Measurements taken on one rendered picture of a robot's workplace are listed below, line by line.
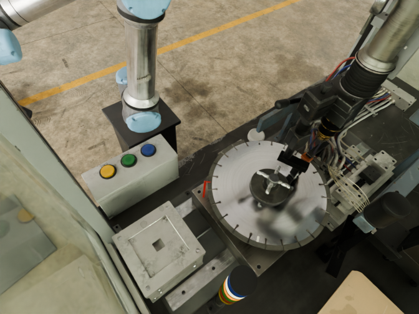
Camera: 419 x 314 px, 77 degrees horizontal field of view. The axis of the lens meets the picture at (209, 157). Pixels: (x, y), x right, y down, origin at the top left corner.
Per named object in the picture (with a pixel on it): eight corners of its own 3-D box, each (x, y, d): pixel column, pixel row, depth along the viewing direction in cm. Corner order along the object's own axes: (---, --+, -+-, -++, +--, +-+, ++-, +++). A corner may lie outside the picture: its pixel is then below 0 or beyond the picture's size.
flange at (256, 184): (260, 209, 71) (262, 206, 69) (244, 175, 77) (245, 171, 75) (295, 198, 74) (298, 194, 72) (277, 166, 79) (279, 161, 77)
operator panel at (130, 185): (109, 219, 87) (96, 201, 75) (95, 195, 92) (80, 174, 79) (179, 177, 98) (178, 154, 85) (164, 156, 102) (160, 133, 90)
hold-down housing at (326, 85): (290, 154, 67) (325, 95, 50) (279, 141, 69) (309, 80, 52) (307, 147, 68) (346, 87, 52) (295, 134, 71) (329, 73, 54)
